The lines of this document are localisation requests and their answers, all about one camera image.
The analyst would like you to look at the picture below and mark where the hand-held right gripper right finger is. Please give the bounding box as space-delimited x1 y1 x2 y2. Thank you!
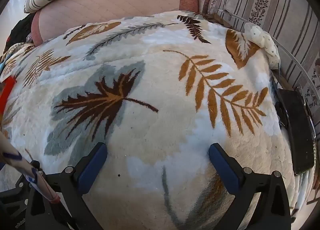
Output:
209 143 292 230

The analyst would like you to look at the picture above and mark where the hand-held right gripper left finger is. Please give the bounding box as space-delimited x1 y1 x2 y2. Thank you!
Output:
25 142 108 230

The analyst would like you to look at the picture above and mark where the person's left forearm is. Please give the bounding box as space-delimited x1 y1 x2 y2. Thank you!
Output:
0 130 61 204

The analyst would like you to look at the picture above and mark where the black glossy case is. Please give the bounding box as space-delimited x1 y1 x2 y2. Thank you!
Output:
274 86 317 176

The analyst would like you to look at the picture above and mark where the leaf print fleece blanket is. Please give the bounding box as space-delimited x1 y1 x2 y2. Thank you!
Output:
0 10 304 230

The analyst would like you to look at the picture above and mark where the white dotted scrunchie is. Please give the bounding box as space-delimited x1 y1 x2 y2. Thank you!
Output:
244 22 280 64

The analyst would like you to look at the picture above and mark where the clear plastic tube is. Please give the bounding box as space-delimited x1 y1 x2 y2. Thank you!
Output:
224 9 320 96

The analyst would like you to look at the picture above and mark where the dark clothing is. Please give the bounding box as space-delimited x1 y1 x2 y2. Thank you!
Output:
4 14 34 48

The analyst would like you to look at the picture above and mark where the striped floral grey cushion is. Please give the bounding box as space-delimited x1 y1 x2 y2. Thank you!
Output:
202 0 320 111

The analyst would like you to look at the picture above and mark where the brown braided strap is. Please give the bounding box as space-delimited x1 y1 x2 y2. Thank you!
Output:
202 13 234 31

